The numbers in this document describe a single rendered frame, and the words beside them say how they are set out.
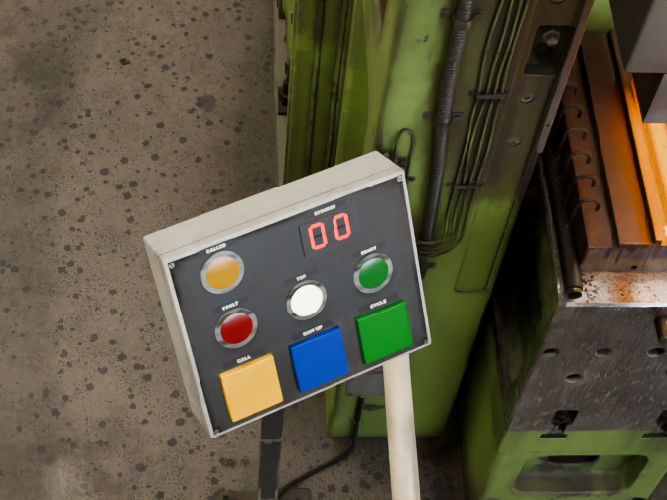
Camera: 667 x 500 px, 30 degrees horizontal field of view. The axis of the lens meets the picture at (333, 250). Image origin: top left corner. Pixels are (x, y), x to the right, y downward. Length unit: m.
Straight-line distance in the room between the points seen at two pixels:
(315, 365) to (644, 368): 0.66
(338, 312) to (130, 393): 1.19
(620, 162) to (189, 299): 0.75
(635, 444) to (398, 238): 0.89
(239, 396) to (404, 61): 0.50
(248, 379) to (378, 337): 0.19
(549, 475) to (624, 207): 0.84
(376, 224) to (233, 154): 1.53
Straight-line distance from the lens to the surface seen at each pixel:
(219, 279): 1.56
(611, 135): 2.00
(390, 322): 1.70
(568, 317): 1.93
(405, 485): 2.01
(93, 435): 2.75
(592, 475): 2.63
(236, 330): 1.60
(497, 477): 2.49
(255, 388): 1.65
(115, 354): 2.84
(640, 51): 1.54
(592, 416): 2.26
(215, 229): 1.57
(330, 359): 1.68
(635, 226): 1.91
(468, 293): 2.22
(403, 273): 1.68
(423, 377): 2.50
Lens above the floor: 2.49
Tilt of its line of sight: 57 degrees down
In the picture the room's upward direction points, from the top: 7 degrees clockwise
